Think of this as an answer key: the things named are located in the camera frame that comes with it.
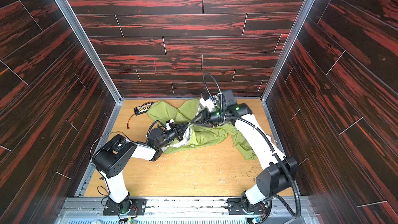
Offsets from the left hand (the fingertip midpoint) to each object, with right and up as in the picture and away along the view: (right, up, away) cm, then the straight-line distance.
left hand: (189, 123), depth 82 cm
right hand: (+3, +1, -10) cm, 10 cm away
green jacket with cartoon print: (-6, +7, +26) cm, 27 cm away
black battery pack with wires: (-38, +8, +29) cm, 48 cm away
